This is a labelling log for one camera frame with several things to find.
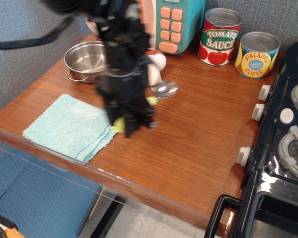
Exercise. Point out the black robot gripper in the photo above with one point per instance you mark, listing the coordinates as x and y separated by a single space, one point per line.
124 96

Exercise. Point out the spoon with yellow-green handle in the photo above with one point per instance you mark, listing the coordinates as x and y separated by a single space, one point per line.
164 89

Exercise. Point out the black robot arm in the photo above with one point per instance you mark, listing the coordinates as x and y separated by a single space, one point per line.
119 58

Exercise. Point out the light blue folded cloth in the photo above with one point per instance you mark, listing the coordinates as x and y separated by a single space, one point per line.
71 128

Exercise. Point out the plush mushroom toy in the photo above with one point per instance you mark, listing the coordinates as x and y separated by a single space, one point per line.
158 64

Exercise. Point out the small steel pot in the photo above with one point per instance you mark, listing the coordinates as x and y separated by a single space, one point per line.
85 61

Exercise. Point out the teal toy microwave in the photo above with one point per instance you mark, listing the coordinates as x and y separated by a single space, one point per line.
165 25

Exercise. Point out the tomato sauce can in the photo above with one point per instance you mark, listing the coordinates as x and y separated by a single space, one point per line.
221 27

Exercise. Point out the pineapple slices can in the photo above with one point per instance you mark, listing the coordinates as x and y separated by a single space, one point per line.
257 54

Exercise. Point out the orange object at corner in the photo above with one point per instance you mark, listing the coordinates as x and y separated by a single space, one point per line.
9 229

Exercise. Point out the black toy stove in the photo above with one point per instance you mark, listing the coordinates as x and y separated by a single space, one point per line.
268 206

